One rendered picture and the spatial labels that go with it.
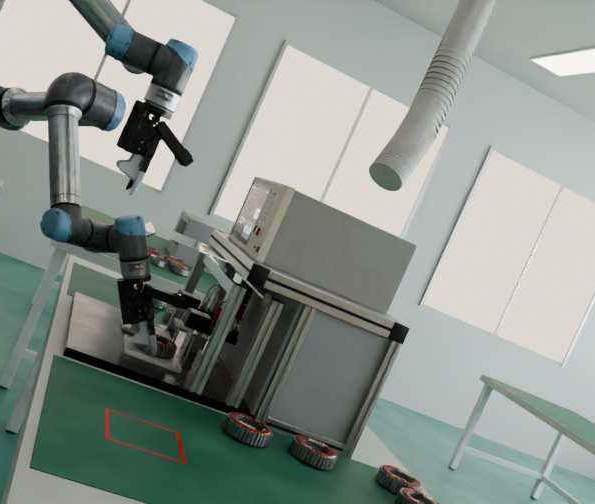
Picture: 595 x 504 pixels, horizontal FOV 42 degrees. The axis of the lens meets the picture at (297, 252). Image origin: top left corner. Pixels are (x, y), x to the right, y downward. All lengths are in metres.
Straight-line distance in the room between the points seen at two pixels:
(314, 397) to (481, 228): 5.78
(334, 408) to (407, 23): 5.63
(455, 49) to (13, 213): 4.28
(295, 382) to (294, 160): 5.08
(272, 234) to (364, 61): 5.26
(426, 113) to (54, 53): 3.99
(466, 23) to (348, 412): 2.13
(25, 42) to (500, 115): 4.27
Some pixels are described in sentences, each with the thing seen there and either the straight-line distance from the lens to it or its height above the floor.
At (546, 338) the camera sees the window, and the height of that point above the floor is 1.17.
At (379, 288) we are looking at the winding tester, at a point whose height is 1.17.
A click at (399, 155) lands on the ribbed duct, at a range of 3.28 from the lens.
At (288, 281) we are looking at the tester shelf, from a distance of 1.85.
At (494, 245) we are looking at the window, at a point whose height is 1.79.
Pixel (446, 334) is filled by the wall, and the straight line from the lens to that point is 7.67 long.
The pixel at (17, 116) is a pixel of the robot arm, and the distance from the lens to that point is 2.46.
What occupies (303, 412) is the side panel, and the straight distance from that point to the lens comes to 1.96.
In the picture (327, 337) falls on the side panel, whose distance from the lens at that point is 1.92.
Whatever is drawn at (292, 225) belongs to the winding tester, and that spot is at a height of 1.23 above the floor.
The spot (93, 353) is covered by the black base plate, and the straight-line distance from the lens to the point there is 1.88.
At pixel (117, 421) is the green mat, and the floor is 0.75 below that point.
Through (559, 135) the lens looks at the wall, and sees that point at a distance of 7.97.
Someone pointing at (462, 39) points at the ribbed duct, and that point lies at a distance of 3.60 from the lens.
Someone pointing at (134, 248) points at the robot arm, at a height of 1.02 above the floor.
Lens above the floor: 1.25
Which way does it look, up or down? 2 degrees down
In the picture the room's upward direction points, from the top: 24 degrees clockwise
